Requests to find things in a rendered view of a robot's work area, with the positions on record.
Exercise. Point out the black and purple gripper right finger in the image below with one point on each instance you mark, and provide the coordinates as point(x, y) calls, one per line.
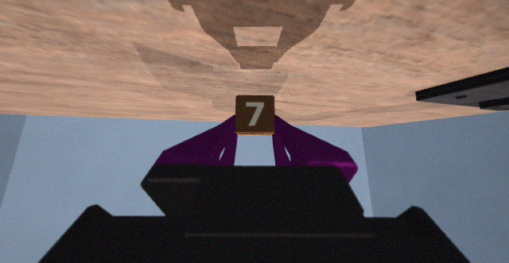
point(307, 150)

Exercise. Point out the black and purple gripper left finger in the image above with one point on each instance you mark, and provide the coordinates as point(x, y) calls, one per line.
point(205, 148)

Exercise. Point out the brown number cube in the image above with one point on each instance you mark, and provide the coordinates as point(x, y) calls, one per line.
point(254, 115)

